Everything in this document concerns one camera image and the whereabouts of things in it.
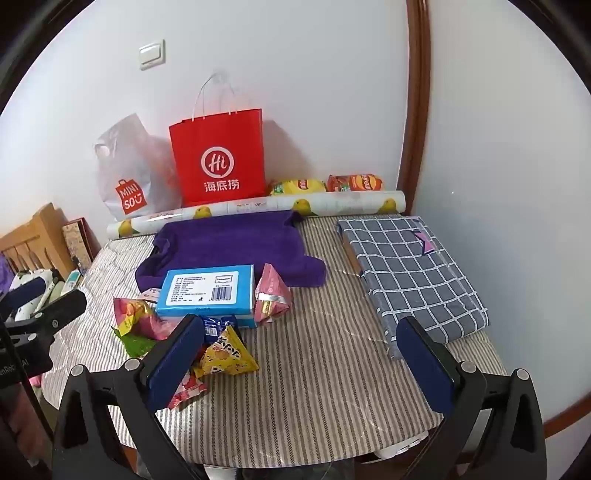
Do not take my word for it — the white plastic shopping bag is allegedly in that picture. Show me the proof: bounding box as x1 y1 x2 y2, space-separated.
92 113 185 221

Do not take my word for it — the green snack packet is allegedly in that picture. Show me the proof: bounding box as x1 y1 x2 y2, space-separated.
111 325 160 358

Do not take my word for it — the white wall switch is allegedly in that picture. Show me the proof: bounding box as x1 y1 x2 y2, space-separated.
139 41 166 71

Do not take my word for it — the red paper bag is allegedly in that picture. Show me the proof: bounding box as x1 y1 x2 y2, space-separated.
168 71 269 208

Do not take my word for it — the striped tablecloth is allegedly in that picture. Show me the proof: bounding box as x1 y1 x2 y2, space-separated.
41 215 509 469

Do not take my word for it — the grey plaid cloth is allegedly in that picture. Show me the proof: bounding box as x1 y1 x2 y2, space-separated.
336 215 490 361

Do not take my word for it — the white table frame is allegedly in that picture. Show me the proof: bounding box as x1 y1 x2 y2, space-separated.
365 434 426 462

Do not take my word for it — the brown door frame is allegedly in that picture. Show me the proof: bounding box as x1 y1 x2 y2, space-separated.
396 0 432 217

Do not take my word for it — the yellow chip bag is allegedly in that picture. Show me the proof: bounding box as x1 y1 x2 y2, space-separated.
269 178 328 197

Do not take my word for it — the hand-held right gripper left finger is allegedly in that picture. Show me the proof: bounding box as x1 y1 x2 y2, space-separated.
52 314 206 480

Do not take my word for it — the lemon print plastic roll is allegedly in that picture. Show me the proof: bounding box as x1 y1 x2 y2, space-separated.
106 189 407 240

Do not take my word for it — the patterned picture frame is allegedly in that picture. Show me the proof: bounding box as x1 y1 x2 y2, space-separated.
61 217 103 277

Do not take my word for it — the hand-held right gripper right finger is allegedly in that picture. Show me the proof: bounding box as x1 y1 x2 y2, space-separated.
396 316 548 480

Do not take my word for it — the white spotted plush toy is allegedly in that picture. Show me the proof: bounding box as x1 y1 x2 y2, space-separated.
9 268 70 321

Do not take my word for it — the blue tissue box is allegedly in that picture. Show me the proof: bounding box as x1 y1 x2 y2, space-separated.
154 264 259 329

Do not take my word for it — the blue snack packet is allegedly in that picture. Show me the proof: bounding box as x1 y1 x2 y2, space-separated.
196 314 241 344

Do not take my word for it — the pink red white snack packet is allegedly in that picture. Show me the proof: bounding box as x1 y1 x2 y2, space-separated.
166 364 209 411

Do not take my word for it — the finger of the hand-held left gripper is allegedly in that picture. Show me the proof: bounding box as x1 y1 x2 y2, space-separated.
0 290 88 340
0 276 47 319

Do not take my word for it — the orange chip bag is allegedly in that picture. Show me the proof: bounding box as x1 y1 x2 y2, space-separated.
327 173 384 192

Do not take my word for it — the purple towel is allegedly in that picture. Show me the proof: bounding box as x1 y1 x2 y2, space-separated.
135 210 328 292

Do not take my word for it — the pink yellow snack packet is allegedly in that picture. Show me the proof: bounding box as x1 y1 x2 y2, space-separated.
112 296 178 342

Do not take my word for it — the brown board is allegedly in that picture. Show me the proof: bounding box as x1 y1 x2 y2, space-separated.
341 228 365 278

